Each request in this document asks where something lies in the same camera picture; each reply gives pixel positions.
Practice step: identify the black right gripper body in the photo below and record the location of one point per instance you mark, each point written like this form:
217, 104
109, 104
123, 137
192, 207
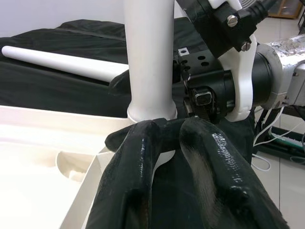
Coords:
207, 81

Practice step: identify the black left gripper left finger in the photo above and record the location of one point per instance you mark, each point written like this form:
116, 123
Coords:
128, 181

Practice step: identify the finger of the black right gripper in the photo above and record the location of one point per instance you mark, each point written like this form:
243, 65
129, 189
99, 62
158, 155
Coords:
120, 83
170, 136

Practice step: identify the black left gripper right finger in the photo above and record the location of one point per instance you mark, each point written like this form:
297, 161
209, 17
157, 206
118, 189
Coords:
226, 181

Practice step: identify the white plastic table leg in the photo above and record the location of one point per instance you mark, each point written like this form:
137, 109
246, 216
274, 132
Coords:
59, 63
150, 59

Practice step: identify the white plastic table top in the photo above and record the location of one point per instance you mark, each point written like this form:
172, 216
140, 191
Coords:
35, 179

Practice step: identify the black table cloth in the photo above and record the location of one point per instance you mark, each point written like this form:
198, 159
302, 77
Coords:
59, 95

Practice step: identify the light wooden shelf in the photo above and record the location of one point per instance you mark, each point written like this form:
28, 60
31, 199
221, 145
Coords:
283, 8

